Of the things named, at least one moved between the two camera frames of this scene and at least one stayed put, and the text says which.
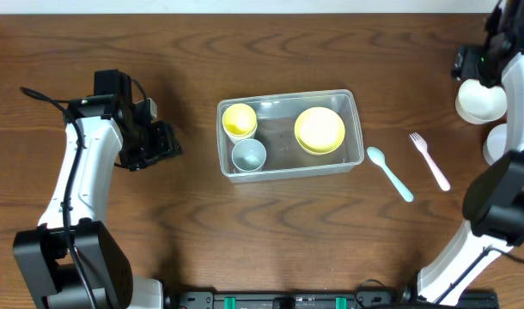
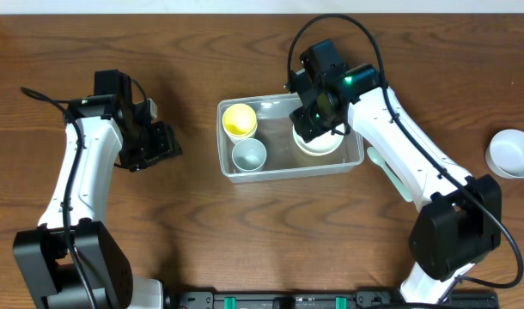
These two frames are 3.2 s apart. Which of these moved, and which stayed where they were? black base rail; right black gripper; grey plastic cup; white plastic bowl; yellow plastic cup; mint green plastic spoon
Moved: right black gripper; white plastic bowl
Stayed: mint green plastic spoon; yellow plastic cup; black base rail; grey plastic cup
